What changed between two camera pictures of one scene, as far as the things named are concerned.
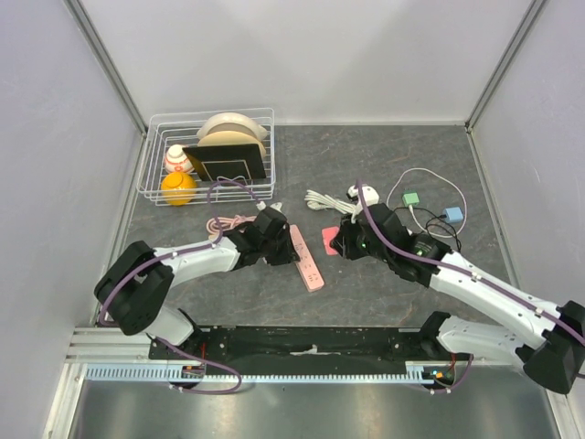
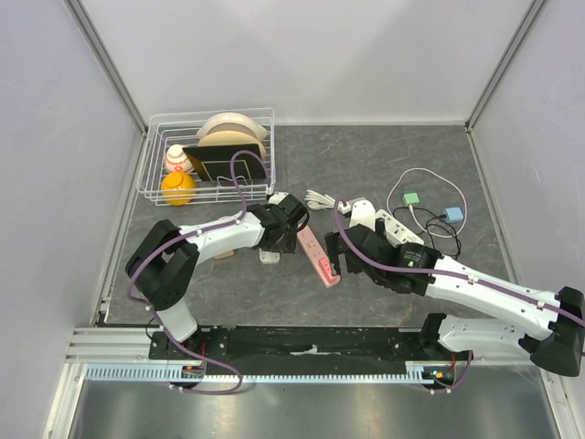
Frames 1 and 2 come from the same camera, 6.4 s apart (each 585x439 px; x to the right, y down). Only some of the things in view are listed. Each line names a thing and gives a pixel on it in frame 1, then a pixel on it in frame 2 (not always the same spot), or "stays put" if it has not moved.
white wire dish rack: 208,156 stays put
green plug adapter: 410,198 stays put
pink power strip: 307,265 to 318,257
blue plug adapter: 453,214 stays put
